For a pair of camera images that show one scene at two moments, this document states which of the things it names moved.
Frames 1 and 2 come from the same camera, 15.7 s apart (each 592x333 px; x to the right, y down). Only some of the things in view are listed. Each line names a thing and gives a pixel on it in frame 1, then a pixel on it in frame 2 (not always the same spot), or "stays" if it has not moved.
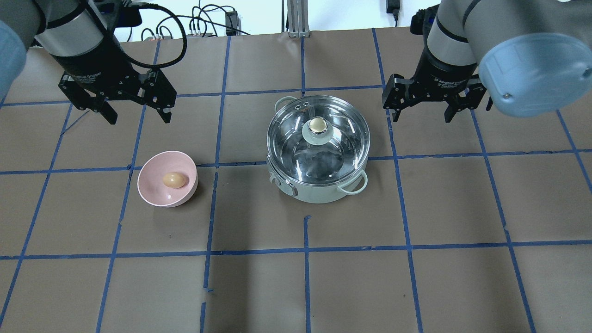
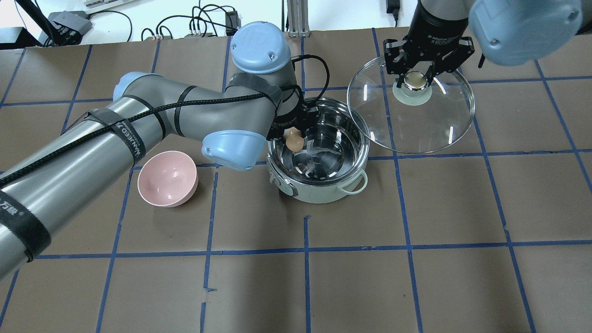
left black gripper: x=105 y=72 → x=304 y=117
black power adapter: x=233 y=20 stays
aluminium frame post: x=298 y=15 stays
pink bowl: x=150 y=184 stays
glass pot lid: x=318 y=140 → x=429 y=112
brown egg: x=174 y=180 → x=294 y=140
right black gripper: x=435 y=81 → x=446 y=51
